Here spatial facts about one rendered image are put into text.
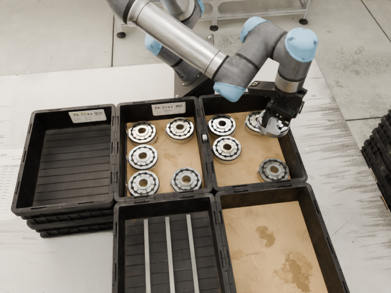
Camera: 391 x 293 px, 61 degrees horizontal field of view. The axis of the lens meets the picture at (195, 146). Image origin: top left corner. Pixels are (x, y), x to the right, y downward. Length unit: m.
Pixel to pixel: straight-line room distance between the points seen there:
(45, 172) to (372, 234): 1.17
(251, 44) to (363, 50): 2.42
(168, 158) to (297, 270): 0.55
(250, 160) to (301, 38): 0.52
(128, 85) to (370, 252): 1.21
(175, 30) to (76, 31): 2.46
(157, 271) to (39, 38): 2.65
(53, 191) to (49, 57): 2.01
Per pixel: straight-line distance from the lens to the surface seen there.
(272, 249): 1.07
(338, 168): 1.43
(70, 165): 1.25
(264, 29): 0.88
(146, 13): 0.90
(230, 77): 0.85
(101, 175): 1.19
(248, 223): 1.08
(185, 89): 1.37
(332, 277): 1.03
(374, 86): 2.93
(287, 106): 0.96
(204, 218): 1.08
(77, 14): 3.50
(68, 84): 1.72
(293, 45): 0.82
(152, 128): 1.23
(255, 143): 1.24
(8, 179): 1.48
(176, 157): 1.19
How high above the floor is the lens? 1.82
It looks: 55 degrees down
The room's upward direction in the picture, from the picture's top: straight up
